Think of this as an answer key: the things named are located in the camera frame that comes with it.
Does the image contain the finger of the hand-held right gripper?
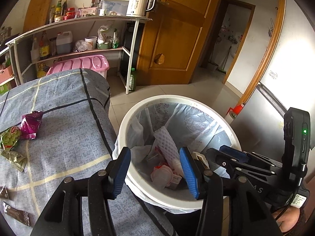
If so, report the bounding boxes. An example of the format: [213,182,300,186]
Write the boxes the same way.
[205,147,280,179]
[219,145,283,170]

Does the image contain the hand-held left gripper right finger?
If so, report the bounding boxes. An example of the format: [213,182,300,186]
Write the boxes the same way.
[179,147,282,236]

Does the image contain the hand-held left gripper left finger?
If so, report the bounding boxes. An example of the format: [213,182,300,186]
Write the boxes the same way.
[31,147,132,236]

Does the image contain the small purple white carton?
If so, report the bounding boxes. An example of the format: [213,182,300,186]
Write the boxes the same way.
[170,172,184,190]

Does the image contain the translucent bin liner bag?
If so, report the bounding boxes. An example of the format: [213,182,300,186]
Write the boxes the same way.
[112,101,234,214]

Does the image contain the white foam fruit net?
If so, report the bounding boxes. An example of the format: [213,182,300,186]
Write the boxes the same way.
[154,125,181,166]

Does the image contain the white round trash bin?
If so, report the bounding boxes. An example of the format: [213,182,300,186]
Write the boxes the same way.
[116,95,240,214]

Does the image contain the person's right hand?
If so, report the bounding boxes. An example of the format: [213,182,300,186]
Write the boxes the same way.
[272,206,307,234]

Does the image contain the white bottle with red cap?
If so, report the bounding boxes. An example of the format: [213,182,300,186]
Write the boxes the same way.
[226,103,245,124]

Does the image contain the green plastic bottle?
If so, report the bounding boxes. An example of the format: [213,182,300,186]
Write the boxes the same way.
[128,68,136,90]

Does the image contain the purple snack packet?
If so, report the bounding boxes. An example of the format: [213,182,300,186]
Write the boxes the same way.
[20,111,43,140]

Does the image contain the yellow green snack packet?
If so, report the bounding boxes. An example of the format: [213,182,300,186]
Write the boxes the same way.
[1,150,27,172]

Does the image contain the long brown wrapper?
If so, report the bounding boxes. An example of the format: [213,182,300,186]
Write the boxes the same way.
[3,202,30,227]

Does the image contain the pink storage box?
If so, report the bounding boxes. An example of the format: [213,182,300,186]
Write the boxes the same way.
[46,55,109,79]

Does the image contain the yellow oil bottle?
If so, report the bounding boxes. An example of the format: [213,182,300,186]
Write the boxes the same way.
[37,63,51,78]

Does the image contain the crumpled clear plastic bag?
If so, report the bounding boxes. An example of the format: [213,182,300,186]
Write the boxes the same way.
[74,40,90,52]

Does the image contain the white plastic tub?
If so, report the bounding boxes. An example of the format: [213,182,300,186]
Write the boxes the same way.
[84,36,97,50]

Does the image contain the wooden door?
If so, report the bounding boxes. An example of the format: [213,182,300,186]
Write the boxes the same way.
[136,0,224,85]

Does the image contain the white and green bag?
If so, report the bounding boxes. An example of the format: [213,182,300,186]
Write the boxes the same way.
[97,24,115,44]

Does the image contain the translucent jug of dark liquid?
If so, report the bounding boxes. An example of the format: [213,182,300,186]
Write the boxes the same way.
[56,31,73,54]

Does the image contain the dark jar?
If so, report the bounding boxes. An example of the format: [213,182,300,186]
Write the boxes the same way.
[49,37,57,56]

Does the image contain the soy sauce bottle red cap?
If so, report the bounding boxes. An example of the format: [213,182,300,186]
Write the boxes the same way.
[39,31,50,60]

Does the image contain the white plastic bottle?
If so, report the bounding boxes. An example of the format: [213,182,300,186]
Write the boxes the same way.
[31,37,40,63]

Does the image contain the pink woven basket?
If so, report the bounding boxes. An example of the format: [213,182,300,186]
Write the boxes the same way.
[0,65,13,84]

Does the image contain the white shelving unit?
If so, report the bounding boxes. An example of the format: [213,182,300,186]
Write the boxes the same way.
[6,15,152,94]

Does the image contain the pink sachet container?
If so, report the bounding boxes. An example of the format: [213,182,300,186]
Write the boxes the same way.
[79,7,97,17]

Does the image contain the clear plastic storage box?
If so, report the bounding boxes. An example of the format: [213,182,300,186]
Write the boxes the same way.
[100,0,130,16]

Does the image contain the white electric kettle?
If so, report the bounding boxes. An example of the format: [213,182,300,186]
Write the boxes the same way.
[126,0,157,18]

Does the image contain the wooden cutting board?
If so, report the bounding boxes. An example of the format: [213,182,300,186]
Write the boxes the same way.
[23,0,55,26]

